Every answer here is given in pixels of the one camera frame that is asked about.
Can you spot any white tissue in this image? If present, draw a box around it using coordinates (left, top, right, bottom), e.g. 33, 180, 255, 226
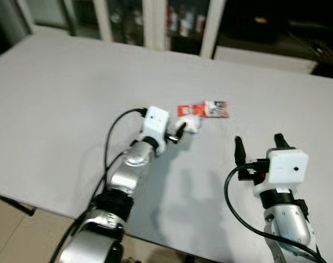
180, 114, 203, 134

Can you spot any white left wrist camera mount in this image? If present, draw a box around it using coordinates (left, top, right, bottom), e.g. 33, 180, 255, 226
142, 106, 172, 155

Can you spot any red glove packaging card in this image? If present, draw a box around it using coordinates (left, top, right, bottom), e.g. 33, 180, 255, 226
177, 100, 230, 118

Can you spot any white glass door cabinet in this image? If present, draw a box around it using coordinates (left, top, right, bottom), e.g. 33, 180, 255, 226
13, 0, 333, 77

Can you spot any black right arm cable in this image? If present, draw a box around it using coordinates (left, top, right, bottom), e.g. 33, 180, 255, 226
224, 164, 327, 263

